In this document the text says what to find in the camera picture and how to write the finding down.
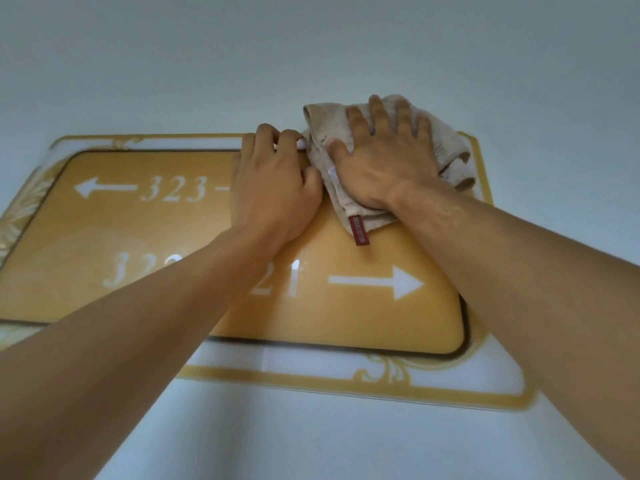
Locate person's right hand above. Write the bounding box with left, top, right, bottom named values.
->
left=325, top=94, right=446, bottom=213

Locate person's left hand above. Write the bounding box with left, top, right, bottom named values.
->
left=229, top=123, right=324, bottom=259

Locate beige cleaning cloth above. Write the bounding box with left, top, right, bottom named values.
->
left=300, top=94, right=477, bottom=247

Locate yellow direction wall sign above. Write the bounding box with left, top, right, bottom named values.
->
left=0, top=133, right=539, bottom=413

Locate person's left forearm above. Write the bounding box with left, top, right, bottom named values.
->
left=0, top=228, right=282, bottom=480

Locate person's right forearm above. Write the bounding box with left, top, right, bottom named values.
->
left=387, top=181, right=640, bottom=480

